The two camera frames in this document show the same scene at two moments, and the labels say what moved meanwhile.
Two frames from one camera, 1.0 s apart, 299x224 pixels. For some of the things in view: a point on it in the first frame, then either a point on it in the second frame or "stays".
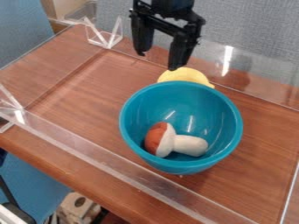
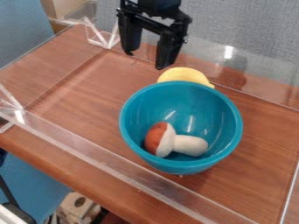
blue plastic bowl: [196, 109] stays
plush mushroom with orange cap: [163, 142] stays
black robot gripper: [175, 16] -> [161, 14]
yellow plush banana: [184, 74] stays
